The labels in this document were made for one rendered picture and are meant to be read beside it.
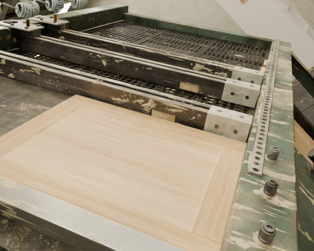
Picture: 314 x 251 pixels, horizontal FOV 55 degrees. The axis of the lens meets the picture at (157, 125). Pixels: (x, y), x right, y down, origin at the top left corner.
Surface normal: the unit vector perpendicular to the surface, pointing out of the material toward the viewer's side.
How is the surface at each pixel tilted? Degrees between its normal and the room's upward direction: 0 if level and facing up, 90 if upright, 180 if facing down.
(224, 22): 90
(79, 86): 90
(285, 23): 90
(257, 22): 90
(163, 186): 55
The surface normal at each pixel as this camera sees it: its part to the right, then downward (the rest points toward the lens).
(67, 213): 0.11, -0.87
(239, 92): -0.37, 0.42
